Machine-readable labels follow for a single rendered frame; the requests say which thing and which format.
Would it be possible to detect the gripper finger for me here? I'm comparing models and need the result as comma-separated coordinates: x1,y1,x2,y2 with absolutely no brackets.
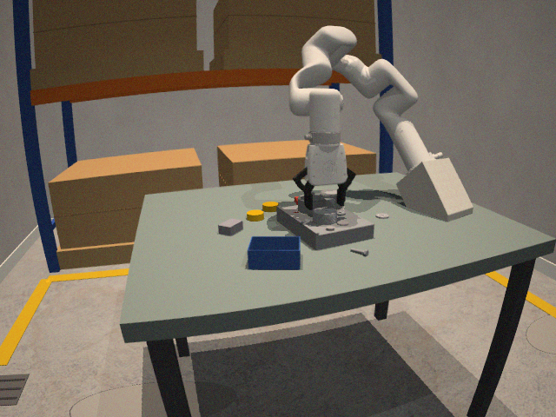
337,168,356,207
293,167,314,210

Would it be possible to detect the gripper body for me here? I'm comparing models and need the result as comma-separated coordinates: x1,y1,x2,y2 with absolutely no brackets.
304,142,348,186

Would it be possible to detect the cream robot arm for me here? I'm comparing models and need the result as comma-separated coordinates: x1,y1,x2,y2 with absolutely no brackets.
289,26,443,173

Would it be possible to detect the yellow short cylinder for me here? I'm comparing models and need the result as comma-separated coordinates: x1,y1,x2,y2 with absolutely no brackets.
262,202,279,212
247,210,264,222

